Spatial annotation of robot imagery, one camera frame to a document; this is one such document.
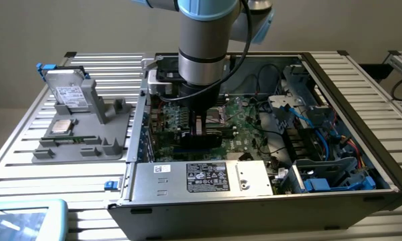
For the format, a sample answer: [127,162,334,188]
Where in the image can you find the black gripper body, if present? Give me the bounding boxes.
[178,82,222,116]

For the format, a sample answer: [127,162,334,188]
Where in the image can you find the gpu card black heat sink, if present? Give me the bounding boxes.
[153,129,223,154]

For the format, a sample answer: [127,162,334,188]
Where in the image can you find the cpu socket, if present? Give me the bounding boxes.
[214,103,238,126]

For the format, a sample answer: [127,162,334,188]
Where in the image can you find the black ram slots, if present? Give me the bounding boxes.
[206,127,239,138]

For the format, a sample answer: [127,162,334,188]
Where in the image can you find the green motherboard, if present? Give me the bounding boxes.
[147,94,282,164]

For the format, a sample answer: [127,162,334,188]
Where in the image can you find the black case fan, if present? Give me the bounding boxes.
[157,57,182,83]

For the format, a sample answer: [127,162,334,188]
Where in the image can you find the silver chipset heat sink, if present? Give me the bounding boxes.
[225,152,254,162]

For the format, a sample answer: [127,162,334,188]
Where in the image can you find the silver power supply unit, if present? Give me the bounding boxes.
[129,160,276,202]

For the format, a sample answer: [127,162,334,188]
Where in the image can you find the metal disk bay cage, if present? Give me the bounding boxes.
[268,63,340,129]

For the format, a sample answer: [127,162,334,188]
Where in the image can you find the grey parts rack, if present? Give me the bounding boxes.
[31,79,138,165]

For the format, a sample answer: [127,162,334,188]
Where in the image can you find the green ram stick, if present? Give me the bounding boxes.
[42,136,99,143]

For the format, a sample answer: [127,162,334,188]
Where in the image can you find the silver cpu chip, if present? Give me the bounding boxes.
[51,119,79,134]

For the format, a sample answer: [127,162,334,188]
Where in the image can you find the silver hard disk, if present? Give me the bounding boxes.
[42,69,91,109]

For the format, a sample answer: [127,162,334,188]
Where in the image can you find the open black pc case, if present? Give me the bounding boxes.
[106,52,402,241]

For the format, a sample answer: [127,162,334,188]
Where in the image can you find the blue plastic drive carrier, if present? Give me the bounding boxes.
[304,175,378,193]

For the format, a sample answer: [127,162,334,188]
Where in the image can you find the teach pendant with screen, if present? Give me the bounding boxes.
[0,199,70,241]

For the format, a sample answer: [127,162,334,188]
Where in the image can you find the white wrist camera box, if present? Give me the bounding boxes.
[147,70,174,95]

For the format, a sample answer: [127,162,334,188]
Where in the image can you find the black wire loop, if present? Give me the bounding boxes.
[257,64,282,97]

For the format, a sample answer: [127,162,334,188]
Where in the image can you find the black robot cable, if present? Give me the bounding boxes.
[159,0,254,102]

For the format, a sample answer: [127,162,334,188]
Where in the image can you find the blue sata wire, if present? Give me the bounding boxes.
[281,104,338,161]

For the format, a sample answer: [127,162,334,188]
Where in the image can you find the red wire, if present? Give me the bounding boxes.
[340,137,368,168]

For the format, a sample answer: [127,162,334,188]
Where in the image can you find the blue disk bracket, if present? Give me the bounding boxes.
[35,63,58,81]

